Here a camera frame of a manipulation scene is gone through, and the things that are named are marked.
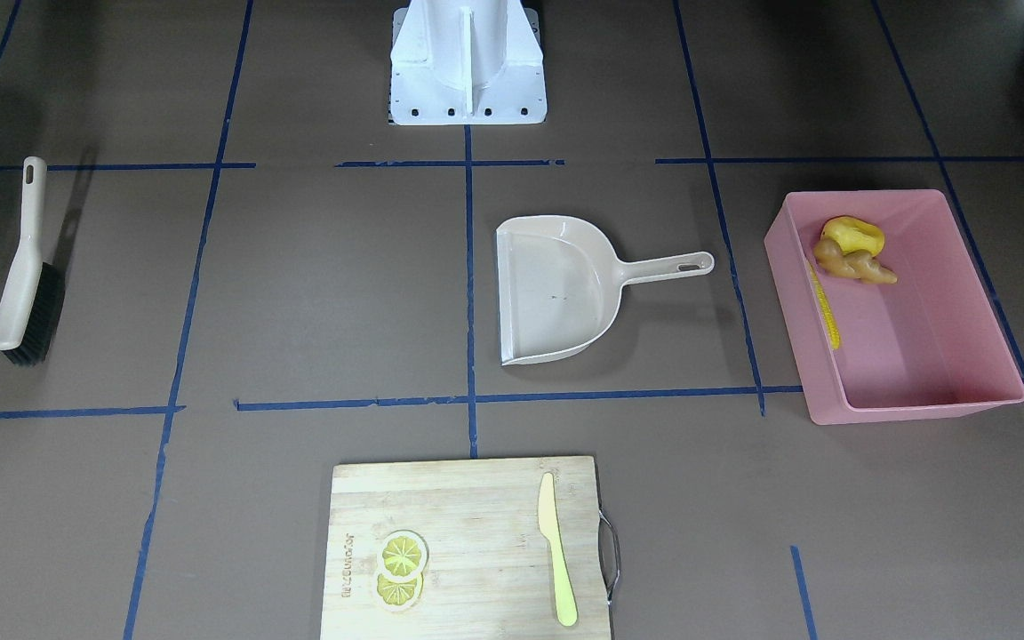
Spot beige plastic dustpan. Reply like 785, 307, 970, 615
494, 215, 716, 367

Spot yellow toy corn cob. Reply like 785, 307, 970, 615
805, 260, 842, 351

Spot tan toy ginger root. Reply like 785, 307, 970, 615
813, 236, 899, 284

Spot beige hand brush black bristles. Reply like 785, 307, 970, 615
0, 156, 63, 367

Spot pink plastic bin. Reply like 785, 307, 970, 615
764, 189, 1024, 425

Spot bamboo cutting board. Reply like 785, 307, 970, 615
319, 455, 615, 639

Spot yellow plastic knife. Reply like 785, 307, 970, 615
536, 471, 580, 628

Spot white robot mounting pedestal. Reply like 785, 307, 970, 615
388, 1, 548, 126

